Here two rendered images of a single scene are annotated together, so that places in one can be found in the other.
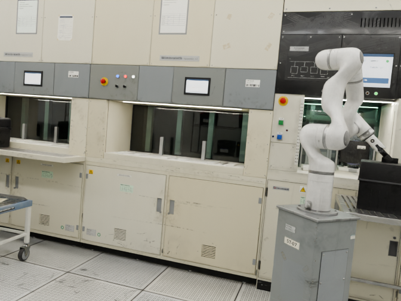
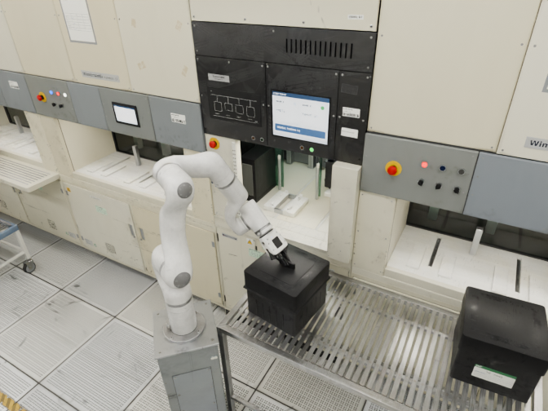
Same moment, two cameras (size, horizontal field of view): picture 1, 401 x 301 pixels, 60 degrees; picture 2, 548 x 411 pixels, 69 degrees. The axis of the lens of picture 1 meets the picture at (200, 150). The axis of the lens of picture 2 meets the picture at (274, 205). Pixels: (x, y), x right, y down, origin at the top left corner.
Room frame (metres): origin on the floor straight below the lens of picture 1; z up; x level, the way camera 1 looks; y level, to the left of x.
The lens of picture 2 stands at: (0.55, -1.29, 2.20)
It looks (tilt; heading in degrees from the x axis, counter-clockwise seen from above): 32 degrees down; 13
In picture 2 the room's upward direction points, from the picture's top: 1 degrees counter-clockwise
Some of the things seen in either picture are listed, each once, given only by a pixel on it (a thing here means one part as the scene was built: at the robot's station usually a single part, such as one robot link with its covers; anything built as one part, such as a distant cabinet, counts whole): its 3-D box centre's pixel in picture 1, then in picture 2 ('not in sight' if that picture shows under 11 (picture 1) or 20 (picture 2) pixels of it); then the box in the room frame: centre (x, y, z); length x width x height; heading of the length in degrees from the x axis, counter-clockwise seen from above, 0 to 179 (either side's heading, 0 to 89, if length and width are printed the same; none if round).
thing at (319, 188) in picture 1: (318, 192); (181, 312); (1.69, -0.59, 0.85); 0.19 x 0.19 x 0.18
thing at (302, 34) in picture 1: (332, 157); (309, 186); (2.72, -1.03, 0.98); 0.95 x 0.88 x 1.95; 163
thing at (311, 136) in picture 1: (317, 148); (171, 272); (1.71, -0.57, 1.07); 0.19 x 0.12 x 0.24; 47
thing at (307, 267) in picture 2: (388, 169); (287, 271); (1.90, -1.04, 0.98); 0.29 x 0.29 x 0.13; 65
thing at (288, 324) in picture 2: (385, 193); (287, 293); (1.90, -1.04, 0.85); 0.28 x 0.28 x 0.17; 65
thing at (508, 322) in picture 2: not in sight; (496, 342); (1.75, -1.91, 0.89); 0.29 x 0.29 x 0.25; 77
